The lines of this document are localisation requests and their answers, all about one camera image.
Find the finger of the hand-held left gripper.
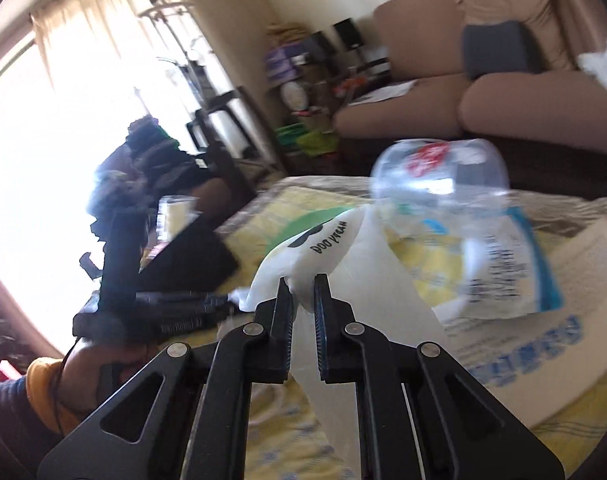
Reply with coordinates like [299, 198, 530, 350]
[203, 292, 237, 332]

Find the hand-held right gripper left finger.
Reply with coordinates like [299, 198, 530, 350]
[36, 276, 293, 480]

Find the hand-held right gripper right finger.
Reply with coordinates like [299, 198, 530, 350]
[312, 273, 568, 480]

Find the white plastic bag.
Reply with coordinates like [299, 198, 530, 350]
[233, 205, 454, 480]

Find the white cardboard box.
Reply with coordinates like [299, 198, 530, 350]
[443, 215, 607, 423]

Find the person's left forearm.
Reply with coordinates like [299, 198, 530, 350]
[0, 357, 81, 466]

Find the person's left hand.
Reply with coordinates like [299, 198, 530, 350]
[62, 337, 155, 413]

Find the black box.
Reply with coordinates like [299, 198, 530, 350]
[138, 205, 241, 293]

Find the small clear plastic tub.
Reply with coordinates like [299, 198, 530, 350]
[156, 195, 201, 241]

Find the pile of dark clothes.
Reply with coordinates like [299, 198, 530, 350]
[86, 115, 209, 241]

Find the green packet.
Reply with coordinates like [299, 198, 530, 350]
[266, 206, 364, 256]

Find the green plastic bag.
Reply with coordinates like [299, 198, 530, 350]
[276, 122, 339, 156]

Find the blue and white packet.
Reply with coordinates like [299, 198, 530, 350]
[378, 205, 564, 321]

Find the brown sofa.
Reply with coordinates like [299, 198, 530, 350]
[333, 0, 607, 188]

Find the metal coat rack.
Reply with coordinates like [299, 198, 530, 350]
[138, 0, 204, 111]

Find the beige curtain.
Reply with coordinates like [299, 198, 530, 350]
[30, 0, 234, 126]

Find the white paper sheet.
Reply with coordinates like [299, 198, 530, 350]
[351, 81, 417, 106]

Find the purple box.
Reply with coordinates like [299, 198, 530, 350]
[266, 45, 309, 81]

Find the black speaker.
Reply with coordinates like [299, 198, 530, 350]
[303, 32, 334, 57]
[333, 17, 361, 51]

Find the yellow checked tablecloth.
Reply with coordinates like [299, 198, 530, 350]
[218, 185, 607, 480]

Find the dark grey cushion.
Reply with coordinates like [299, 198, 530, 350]
[462, 21, 534, 81]

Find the crumpled white cloth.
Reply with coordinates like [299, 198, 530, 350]
[578, 35, 607, 101]

